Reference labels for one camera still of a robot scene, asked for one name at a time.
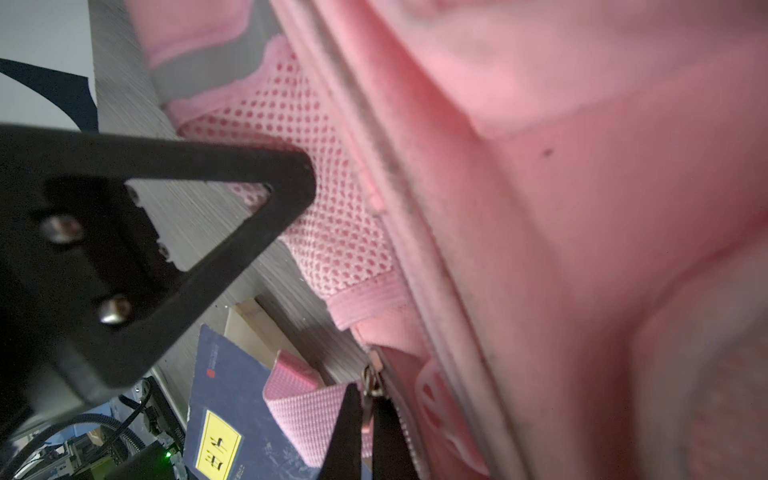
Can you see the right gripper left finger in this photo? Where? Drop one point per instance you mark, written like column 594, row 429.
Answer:
column 343, row 457

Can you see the left blue notebook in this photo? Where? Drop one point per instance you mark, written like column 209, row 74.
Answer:
column 257, row 409

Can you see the green lit circuit board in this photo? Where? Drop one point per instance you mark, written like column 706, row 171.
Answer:
column 95, row 446

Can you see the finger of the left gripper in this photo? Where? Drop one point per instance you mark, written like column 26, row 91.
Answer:
column 87, row 300

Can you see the pink student backpack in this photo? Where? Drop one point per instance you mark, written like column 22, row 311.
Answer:
column 544, row 221

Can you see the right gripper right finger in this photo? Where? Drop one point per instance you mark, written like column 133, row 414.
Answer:
column 391, row 455

